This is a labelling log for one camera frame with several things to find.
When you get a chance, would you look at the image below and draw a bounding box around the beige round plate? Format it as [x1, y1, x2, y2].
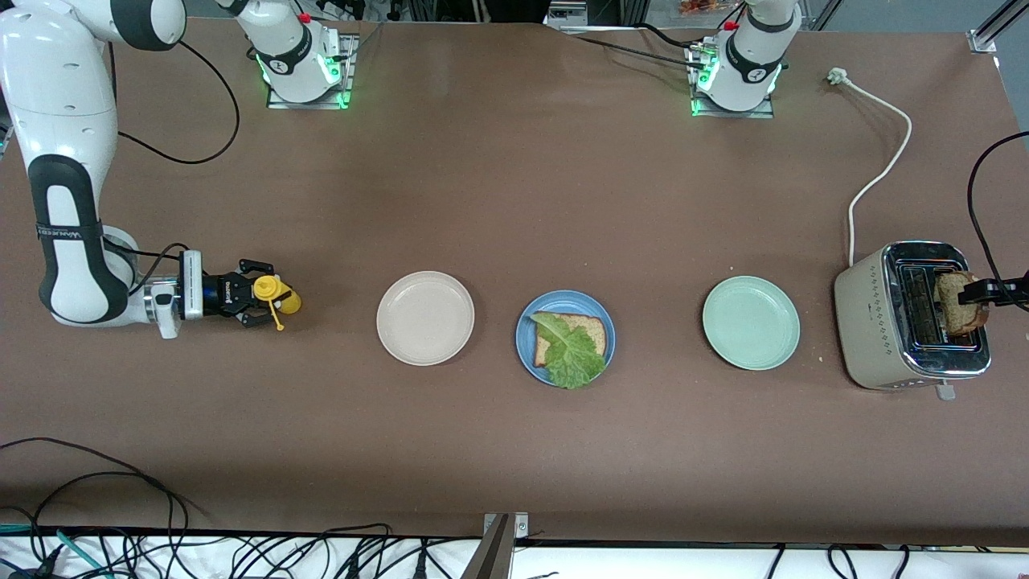
[376, 271, 475, 367]

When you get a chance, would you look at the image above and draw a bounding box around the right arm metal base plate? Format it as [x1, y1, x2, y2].
[267, 32, 359, 109]

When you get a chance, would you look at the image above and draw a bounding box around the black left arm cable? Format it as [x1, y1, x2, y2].
[967, 131, 1029, 310]

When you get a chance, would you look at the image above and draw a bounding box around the yellow squeeze bottle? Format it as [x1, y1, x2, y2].
[253, 274, 303, 332]

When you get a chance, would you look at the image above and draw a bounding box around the brown bread slice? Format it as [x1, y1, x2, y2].
[534, 315, 608, 369]
[934, 271, 990, 337]

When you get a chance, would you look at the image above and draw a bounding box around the grey metal beam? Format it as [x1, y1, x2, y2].
[461, 515, 515, 579]

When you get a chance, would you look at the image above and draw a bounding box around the aluminium frame profile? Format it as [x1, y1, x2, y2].
[969, 0, 1029, 55]

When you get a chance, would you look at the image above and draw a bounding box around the black base cable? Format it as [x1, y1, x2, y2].
[639, 23, 702, 47]
[575, 35, 702, 72]

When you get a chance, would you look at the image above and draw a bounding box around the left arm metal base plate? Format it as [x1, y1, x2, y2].
[687, 40, 777, 119]

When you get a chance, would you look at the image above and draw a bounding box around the black looping cable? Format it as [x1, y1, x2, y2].
[0, 438, 194, 579]

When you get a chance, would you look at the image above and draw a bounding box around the blue round plate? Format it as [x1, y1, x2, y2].
[515, 290, 617, 388]

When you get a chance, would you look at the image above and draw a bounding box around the teal cable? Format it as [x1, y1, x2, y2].
[0, 523, 105, 578]

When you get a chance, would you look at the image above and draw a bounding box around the small metal bracket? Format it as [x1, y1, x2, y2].
[482, 512, 530, 538]

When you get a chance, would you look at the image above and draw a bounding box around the light green round plate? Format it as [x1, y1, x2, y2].
[702, 275, 801, 372]

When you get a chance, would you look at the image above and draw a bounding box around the green lettuce leaf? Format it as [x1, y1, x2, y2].
[531, 312, 608, 391]

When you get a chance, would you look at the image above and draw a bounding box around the beige chrome toaster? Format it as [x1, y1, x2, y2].
[834, 240, 992, 401]

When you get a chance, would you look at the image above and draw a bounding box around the white toaster power cable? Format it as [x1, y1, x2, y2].
[828, 67, 915, 268]

